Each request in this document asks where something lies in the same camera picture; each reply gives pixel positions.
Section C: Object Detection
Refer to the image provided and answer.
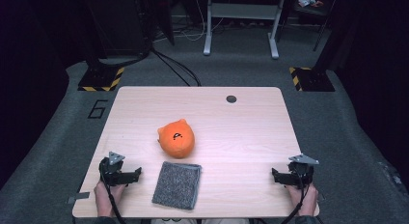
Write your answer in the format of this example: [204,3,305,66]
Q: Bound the person's right hand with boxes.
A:
[284,182,319,217]

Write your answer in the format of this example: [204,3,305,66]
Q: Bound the person's left hand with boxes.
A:
[94,180,126,217]

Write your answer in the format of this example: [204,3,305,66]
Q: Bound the white metal stand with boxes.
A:
[203,0,287,60]

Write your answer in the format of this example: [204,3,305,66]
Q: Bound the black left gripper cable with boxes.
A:
[98,159,128,224]

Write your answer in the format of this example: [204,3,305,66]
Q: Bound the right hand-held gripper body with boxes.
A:
[286,154,320,188]

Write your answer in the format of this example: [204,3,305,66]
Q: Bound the white cables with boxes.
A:
[153,0,226,43]

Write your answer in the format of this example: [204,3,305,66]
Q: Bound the orange plush toy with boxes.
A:
[156,118,196,159]

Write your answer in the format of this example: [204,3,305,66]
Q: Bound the colourful small item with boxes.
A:
[297,0,324,9]

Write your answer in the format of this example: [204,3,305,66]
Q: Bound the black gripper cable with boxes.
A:
[281,174,312,224]
[98,159,128,224]

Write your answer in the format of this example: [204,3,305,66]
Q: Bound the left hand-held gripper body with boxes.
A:
[98,151,129,187]

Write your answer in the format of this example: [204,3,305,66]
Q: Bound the black tape floor marking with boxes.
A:
[87,99,109,120]

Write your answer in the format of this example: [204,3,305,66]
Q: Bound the black floor cables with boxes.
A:
[150,46,203,87]

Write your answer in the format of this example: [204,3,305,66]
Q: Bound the grey cloth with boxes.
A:
[151,160,203,211]

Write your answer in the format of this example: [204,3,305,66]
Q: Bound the black cabinet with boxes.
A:
[81,0,152,58]

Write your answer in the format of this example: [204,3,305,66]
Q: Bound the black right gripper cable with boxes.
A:
[281,174,312,224]

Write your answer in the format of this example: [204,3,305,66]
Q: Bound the black yellow striped base plate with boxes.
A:
[288,67,336,93]
[77,67,125,93]

